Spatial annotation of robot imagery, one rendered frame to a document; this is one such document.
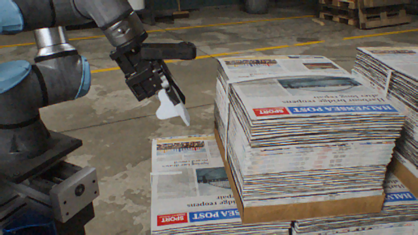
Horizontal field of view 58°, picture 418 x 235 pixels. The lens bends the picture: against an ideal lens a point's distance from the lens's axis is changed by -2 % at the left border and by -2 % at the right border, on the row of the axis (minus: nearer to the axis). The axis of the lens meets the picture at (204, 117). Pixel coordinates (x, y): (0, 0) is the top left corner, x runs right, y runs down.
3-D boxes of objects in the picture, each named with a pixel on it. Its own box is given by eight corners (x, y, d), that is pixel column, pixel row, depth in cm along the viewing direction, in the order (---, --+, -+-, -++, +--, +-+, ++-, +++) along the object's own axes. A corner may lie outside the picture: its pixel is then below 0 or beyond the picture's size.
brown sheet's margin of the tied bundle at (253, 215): (226, 178, 86) (227, 162, 85) (346, 170, 90) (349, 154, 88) (241, 226, 72) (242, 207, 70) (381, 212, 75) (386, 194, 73)
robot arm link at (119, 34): (134, 7, 77) (132, 14, 70) (146, 26, 79) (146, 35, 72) (103, 25, 78) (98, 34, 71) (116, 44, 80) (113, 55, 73)
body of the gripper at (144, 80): (141, 91, 85) (110, 46, 80) (174, 72, 84) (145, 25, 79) (140, 105, 78) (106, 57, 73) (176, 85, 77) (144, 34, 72)
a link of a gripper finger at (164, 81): (176, 106, 80) (156, 70, 80) (183, 102, 80) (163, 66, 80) (172, 106, 75) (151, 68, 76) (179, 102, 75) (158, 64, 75)
